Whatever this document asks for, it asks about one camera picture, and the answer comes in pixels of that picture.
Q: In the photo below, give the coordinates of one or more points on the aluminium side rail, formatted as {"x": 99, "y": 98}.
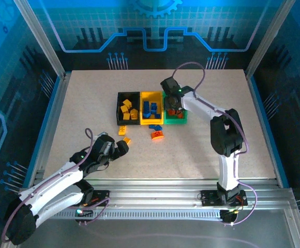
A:
{"x": 59, "y": 103}
{"x": 258, "y": 108}

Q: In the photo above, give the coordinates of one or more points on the aluminium corner post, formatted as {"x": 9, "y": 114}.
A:
{"x": 269, "y": 38}
{"x": 41, "y": 38}

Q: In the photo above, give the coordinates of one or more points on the yellow lego brick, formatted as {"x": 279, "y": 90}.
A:
{"x": 127, "y": 140}
{"x": 126, "y": 116}
{"x": 124, "y": 109}
{"x": 122, "y": 130}
{"x": 134, "y": 116}
{"x": 127, "y": 103}
{"x": 134, "y": 111}

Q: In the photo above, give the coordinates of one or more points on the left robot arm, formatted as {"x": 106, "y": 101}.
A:
{"x": 51, "y": 191}

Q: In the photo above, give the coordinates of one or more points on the aluminium front frame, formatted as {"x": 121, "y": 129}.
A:
{"x": 152, "y": 196}

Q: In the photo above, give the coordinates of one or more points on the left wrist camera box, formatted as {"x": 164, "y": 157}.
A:
{"x": 103, "y": 134}

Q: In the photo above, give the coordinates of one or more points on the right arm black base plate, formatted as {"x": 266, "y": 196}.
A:
{"x": 208, "y": 197}

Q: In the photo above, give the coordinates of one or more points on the blue lego brick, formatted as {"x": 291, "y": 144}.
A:
{"x": 159, "y": 127}
{"x": 153, "y": 106}
{"x": 147, "y": 112}
{"x": 153, "y": 126}
{"x": 157, "y": 116}
{"x": 154, "y": 111}
{"x": 146, "y": 104}

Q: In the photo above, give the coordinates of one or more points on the orange lego brick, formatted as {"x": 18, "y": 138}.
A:
{"x": 180, "y": 115}
{"x": 171, "y": 112}
{"x": 157, "y": 135}

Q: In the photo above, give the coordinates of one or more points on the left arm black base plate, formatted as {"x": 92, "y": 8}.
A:
{"x": 102, "y": 196}

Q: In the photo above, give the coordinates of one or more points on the yellow plastic bin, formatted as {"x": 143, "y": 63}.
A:
{"x": 152, "y": 122}

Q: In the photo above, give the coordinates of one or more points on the green plastic bin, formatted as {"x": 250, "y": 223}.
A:
{"x": 176, "y": 121}

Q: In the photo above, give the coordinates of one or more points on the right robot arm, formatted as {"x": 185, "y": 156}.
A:
{"x": 225, "y": 137}

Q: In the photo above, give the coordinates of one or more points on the black plastic bin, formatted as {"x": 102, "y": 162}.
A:
{"x": 119, "y": 121}

